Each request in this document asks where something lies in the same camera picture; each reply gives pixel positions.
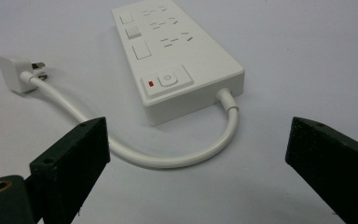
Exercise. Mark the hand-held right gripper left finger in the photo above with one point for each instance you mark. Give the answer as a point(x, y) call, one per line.
point(71, 168)

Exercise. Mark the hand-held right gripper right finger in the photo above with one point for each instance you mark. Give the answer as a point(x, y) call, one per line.
point(335, 165)

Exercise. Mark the white power strip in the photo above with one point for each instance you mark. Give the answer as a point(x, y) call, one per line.
point(180, 59)

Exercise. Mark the white power plug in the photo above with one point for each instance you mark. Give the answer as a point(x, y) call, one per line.
point(17, 73)

